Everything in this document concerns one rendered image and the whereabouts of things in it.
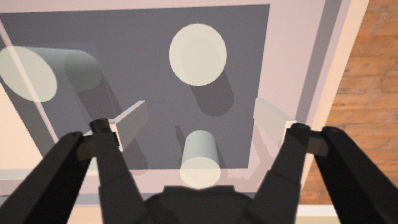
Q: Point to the pale grey cylinder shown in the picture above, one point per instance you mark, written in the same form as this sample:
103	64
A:
43	74
197	54
93	171
200	164

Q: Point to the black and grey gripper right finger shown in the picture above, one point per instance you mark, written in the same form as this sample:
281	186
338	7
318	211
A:
359	191

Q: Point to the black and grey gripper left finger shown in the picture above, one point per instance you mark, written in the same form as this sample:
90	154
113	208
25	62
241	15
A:
49	192

